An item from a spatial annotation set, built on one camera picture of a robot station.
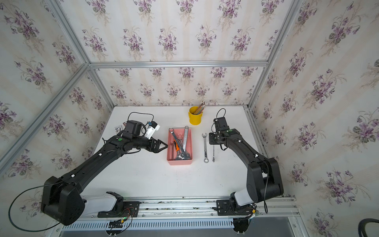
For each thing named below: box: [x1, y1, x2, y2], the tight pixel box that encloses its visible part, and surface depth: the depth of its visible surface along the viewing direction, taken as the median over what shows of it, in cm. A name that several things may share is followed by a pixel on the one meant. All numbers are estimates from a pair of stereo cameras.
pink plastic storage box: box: [166, 127, 193, 166], surface depth 95 cm
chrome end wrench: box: [201, 133, 210, 164], surface depth 95 cm
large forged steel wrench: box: [183, 125, 190, 153], surface depth 95 cm
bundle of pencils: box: [194, 100, 206, 116], surface depth 103 cm
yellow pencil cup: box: [188, 106, 203, 126], surface depth 109 cm
